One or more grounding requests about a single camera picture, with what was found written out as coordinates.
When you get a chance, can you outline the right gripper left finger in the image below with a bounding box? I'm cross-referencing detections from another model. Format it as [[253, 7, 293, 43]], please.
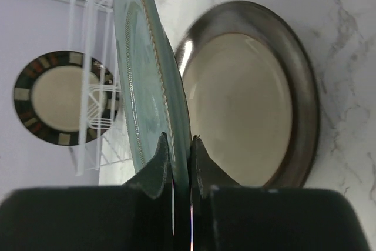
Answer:
[[1, 134, 173, 250]]

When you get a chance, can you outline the white wire dish rack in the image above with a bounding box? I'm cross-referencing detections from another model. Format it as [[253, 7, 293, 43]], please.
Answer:
[[0, 0, 130, 177]]

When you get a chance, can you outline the black striped rim plate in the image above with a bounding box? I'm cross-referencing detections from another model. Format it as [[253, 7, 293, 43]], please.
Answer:
[[13, 51, 120, 146]]

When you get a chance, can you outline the teal green plate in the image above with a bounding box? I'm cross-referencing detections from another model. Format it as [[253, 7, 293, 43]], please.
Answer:
[[112, 0, 192, 193]]

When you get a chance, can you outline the brown rim cream plate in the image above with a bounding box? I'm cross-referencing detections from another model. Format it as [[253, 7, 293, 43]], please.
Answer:
[[175, 1, 320, 187]]

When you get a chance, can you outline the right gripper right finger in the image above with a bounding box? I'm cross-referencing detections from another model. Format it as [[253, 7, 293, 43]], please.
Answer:
[[189, 137, 370, 250]]

